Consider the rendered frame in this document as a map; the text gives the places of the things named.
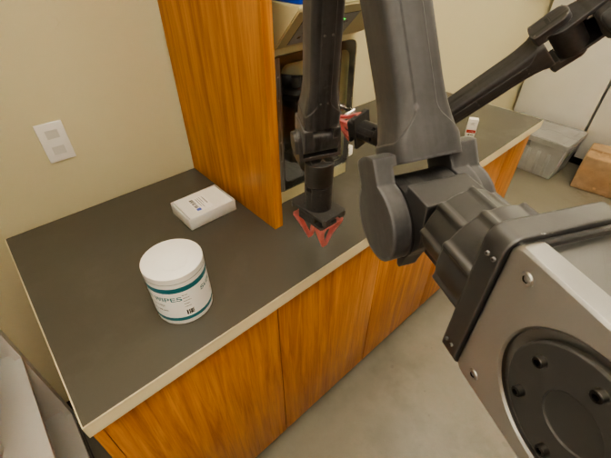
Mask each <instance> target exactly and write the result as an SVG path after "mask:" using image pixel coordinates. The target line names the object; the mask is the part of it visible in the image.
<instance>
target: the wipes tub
mask: <svg viewBox="0 0 611 458"><path fill-rule="evenodd" d="M139 267H140V271H141V273H142V275H143V277H144V280H145V283H146V286H147V288H148V291H149V293H150V294H151V297H152V299H153V301H154V304H155V308H156V310H157V311H158V313H159V315H160V316H161V318H162V319H164V320H165V321H167V322H169V323H171V324H186V323H190V322H193V321H194V320H196V319H198V318H199V317H201V316H202V315H204V314H205V313H206V312H207V310H208V309H209V308H210V306H211V304H212V301H213V295H212V289H211V285H210V282H209V278H208V273H207V270H206V266H205V259H204V256H203V252H202V249H201V247H200V246H199V245H198V244H197V243H195V242H193V241H191V240H187V239H171V240H167V241H163V242H161V243H159V244H156V245H154V246H153V247H151V248H150V249H149V250H148V251H146V252H145V254H144V255H143V257H142V258H141V261H140V265H139Z"/></svg>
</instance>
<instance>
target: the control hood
mask: <svg viewBox="0 0 611 458"><path fill-rule="evenodd" d="M360 10H361V5H360V0H346V5H345V13H350V12H355V11H360ZM272 16H273V34H274V50H276V49H280V48H285V47H288V46H293V45H287V44H288V43H289V41H290V40H291V38H292V37H293V35H294V34H295V32H296V30H297V29H298V27H299V26H300V25H301V24H302V22H303V5H296V4H291V3H286V2H281V1H276V0H272ZM364 29H365V28H364V22H363V16H362V11H360V13H359V14H358V15H357V16H356V18H355V19H354V20H353V21H352V22H351V24H350V25H349V26H348V27H347V28H346V30H345V31H344V32H343V35H346V34H351V33H354V32H359V31H362V30H364ZM301 44H302V43H298V44H294V45H301Z"/></svg>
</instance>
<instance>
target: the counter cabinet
mask: <svg viewBox="0 0 611 458"><path fill-rule="evenodd" d="M529 136H530V135H529ZM529 136H528V137H527V138H525V139H524V140H522V141H521V142H519V143H518V144H516V145H515V146H513V147H512V148H510V149H509V150H507V151H506V152H504V153H503V154H501V155H500V156H498V157H497V158H496V159H495V160H493V161H492V162H490V163H489V164H487V165H486V166H484V167H483V168H484V169H485V170H486V172H487V173H488V174H489V176H490V178H491V179H492V182H493V184H494V186H495V189H496V192H497V193H498V194H499V195H501V196H502V197H503V198H504V197H505V195H506V191H507V189H508V186H509V185H510V182H511V180H512V178H513V175H514V173H515V170H516V168H517V165H518V163H519V161H520V158H521V156H522V153H523V152H524V150H525V147H526V143H527V141H528V139H529ZM396 262H397V259H394V260H391V261H387V262H384V261H381V260H380V259H378V258H377V257H376V255H375V254H374V252H373V251H372V249H371V247H370V245H369V246H368V247H367V248H366V249H364V250H363V251H361V252H360V253H358V254H357V255H355V256H354V257H352V258H351V259H349V260H348V261H346V262H345V263H343V264H342V265H340V266H339V267H337V268H336V269H335V270H334V271H332V272H331V273H330V274H328V275H326V276H325V277H323V278H322V279H320V280H319V281H317V282H316V283H315V284H313V285H311V286H310V287H308V288H307V289H305V290H304V291H303V292H302V293H300V294H299V295H297V296H296V297H294V298H293V299H291V300H290V301H289V302H287V303H286V304H284V305H282V306H281V307H279V308H278V309H276V310H275V311H274V312H272V313H271V314H269V315H268V316H267V317H265V318H264V319H263V320H261V321H260V322H258V323H257V324H255V325H253V326H252V327H250V328H249V329H248V330H246V331H245V332H243V333H242V334H240V335H238V336H237V337H236V338H235V339H234V340H232V341H231V342H229V343H227V344H226V345H224V346H223V347H222V348H220V349H219V350H217V351H216V352H214V353H212V354H211V355H209V356H208V357H207V358H205V359H204V360H203V361H202V362H200V363H198V364H197V365H196V366H194V367H193V368H191V369H190V370H188V371H187V372H185V373H183V374H182V375H181V376H179V377H178V378H176V379H175V380H174V381H173V382H171V383H170V384H168V385H167V386H165V387H164V388H162V389H161V390H159V391H158V392H156V393H155V394H153V395H152V396H150V397H149V398H147V399H146V400H144V401H143V402H141V403H140V404H139V405H138V406H136V407H135V408H133V409H132V410H130V411H129V412H128V413H126V414H124V415H123V416H121V417H120V418H118V419H117V420H115V421H114V422H113V423H111V424H109V425H108V426H107V427H106V428H104V429H103V430H102V431H100V432H99V433H97V434H95V435H94V437H95V438H96V440H97V441H98V442H100V444H101V445H102V446H103V447H104V448H105V449H106V450H107V452H108V453H109V454H110V455H111V456H112V457H113V458H256V457H257V455H259V454H260V453H261V452H262V451H263V450H264V449H265V448H266V447H267V446H268V445H269V444H270V443H272V442H273V441H274V440H275V439H276V438H277V437H278V436H279V435H280V434H281V433H283V432H284V431H285V430H286V428H288V427H289V426H290V425H291V424H292V423H293V422H295V421H296V420H297V419H298V418H299V417H300V416H301V415H302V414H303V413H304V412H305V411H307V410H308V409H309V408H310V407H311V406H312V405H313V404H314V403H315V402H316V401H318V400H319V399H320V398H321V397H322V396H323V395H324V394H325V393H326V392H327V391H328V390H330V389H331V388H332V387H333V386H334V385H335V384H336V383H337V382H338V381H339V380H340V379H342V378H343V377H344V376H345V375H346V374H347V373H348V372H349V371H350V370H351V369H352V368H354V367H355V366H356V365H357V364H358V363H359V362H360V361H361V360H362V359H363V358H365V357H366V356H367V355H368V354H369V353H370V352H371V351H372V350H373V349H374V348H375V347H377V346H378V345H379V344H380V343H381V342H382V341H383V340H384V339H385V338H386V337H387V336H388V335H390V334H391V333H392V332H393V331H394V330H395V329H396V328H397V326H398V325H400V324H401V323H402V322H403V321H404V320H405V319H406V318H407V317H408V316H409V315H411V314H412V313H413V312H414V311H415V310H416V309H417V308H418V307H419V306H420V305H421V304H423V303H424V302H425V301H426V300H427V299H428V298H429V297H430V296H431V295H432V294H434V293H435V292H436V291H437V290H438V289H439V288H440V287H439V285H438V284H437V283H436V281H435V280H434V278H433V277H432V275H433V274H434V272H435V270H436V267H435V265H434V264H433V263H432V261H431V260H430V259H429V258H428V256H427V255H426V254H425V252H423V253H422V254H421V255H420V256H419V258H418V259H417V260H416V262H415V263H412V264H406V265H403V266H398V265H397V263H396Z"/></svg>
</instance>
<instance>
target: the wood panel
mask: <svg viewBox="0 0 611 458"><path fill-rule="evenodd" d="M157 3H158V6H159V11H160V15H161V19H162V23H163V28H164V31H165V40H166V43H167V48H168V52H169V56H170V60H171V65H172V68H173V73H174V77H175V84H176V89H177V92H178V97H179V102H180V105H181V110H182V114H183V118H184V122H185V129H186V134H187V138H188V143H189V146H190V151H191V155H192V159H193V164H194V168H195V169H196V170H197V171H199V172H200V173H201V174H203V175H204V176H205V177H207V178H208V179H209V180H211V181H212V182H213V183H215V184H216V185H218V186H219V187H220V188H222V189H223V190H224V191H225V192H227V193H228V194H230V195H231V196H232V197H234V198H235V199H236V200H237V201H238V202H239V203H241V204H242V205H244V206H245V207H246V208H247V209H249V210H250V211H251V212H253V213H254V214H256V215H257V216H258V217H260V218H261V219H262V220H264V221H265V222H266V223H268V224H269V225H270V226H272V227H273V228H274V229H277V228H279V227H280V226H282V225H283V214H282V195H281V177H280V159H279V142H278V123H277V105H276V87H275V52H274V34H273V16H272V0H157Z"/></svg>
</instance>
